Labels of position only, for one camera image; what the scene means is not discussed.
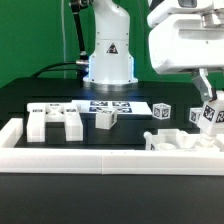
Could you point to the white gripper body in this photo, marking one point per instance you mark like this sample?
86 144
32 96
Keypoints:
186 35

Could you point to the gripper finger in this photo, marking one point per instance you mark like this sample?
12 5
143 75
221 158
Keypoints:
199 78

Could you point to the white chair seat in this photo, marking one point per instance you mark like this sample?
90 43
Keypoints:
179 140

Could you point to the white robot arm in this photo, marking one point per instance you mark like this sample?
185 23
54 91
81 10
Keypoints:
110 65

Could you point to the white tagged cube right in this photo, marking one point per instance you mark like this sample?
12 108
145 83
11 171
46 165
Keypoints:
194 114

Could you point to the white tagged cube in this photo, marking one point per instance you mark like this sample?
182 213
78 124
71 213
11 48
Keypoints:
161 111
194 114

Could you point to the white tagged cube middle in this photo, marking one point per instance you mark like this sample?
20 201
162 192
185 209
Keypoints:
161 111

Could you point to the white flat tag board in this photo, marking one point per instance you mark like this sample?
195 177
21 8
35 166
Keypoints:
123 107

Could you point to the black raised platform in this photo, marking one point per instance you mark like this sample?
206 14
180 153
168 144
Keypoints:
15 95

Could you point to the white U-shaped boundary fence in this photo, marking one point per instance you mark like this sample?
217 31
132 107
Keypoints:
81 161

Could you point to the white chair back frame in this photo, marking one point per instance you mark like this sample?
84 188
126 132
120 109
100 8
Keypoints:
42 113

